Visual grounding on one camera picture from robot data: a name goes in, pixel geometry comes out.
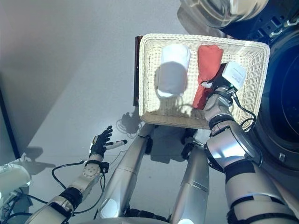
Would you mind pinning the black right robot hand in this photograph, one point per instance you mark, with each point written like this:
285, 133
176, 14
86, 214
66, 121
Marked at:
233, 74

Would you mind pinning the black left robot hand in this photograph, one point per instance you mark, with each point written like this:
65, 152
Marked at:
99, 145

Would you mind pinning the red cloth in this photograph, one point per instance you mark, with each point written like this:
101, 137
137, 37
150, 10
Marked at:
209, 60

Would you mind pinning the white cloth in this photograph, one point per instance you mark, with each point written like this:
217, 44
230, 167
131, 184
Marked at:
174, 70

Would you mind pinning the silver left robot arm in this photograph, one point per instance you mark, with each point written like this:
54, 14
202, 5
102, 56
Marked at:
86, 177

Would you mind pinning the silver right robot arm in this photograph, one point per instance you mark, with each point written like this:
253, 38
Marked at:
233, 149

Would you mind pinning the grey front-load washing machine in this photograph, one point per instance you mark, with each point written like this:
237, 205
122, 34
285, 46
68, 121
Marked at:
285, 105

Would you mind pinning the round washing machine door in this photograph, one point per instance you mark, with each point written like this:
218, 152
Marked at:
210, 11

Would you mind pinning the cream wicker basket tray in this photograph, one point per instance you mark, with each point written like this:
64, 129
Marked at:
252, 70

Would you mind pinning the silver left robot leg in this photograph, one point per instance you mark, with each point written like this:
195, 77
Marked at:
123, 177

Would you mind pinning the silver robot leg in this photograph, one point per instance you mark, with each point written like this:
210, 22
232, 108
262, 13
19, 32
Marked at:
194, 186
123, 177

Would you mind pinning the silver right robot leg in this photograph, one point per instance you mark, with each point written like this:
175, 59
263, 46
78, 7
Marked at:
194, 186

